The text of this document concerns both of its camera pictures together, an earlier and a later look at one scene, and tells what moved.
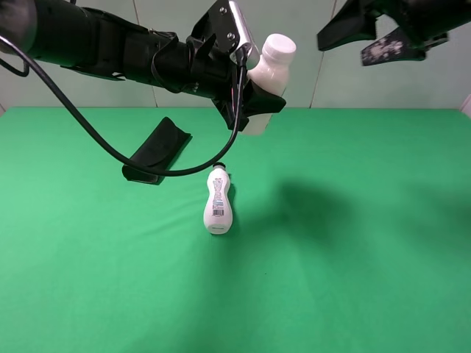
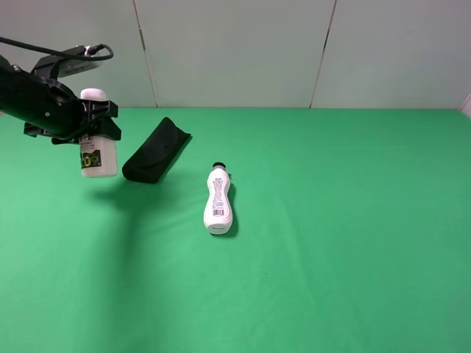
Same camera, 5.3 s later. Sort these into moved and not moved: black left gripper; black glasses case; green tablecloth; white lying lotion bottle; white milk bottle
Moved: white milk bottle; black left gripper
Not moved: white lying lotion bottle; green tablecloth; black glasses case
